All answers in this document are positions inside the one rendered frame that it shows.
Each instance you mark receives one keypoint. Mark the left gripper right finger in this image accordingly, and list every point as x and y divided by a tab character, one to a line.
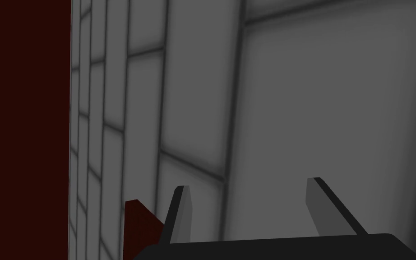
330	213

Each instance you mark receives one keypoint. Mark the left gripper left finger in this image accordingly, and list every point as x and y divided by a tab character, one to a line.
178	220

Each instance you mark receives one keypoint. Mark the dark red wooden block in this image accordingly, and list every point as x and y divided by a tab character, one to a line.
139	231

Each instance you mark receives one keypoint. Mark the dark red cabinet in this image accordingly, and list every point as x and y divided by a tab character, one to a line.
23	130

